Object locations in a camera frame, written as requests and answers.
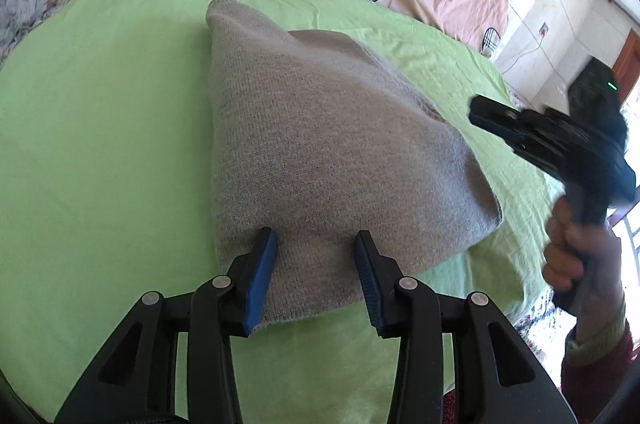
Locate beige knit sweater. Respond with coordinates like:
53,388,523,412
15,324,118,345
206,0,502,326

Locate dark red sleeve forearm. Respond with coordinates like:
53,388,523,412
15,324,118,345
561,301,636,423

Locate right hand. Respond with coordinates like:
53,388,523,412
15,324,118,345
542,196,625,343

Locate green bed sheet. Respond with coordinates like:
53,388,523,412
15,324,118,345
1,0,552,420

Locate white wall cable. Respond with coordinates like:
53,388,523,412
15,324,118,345
494,20,551,77

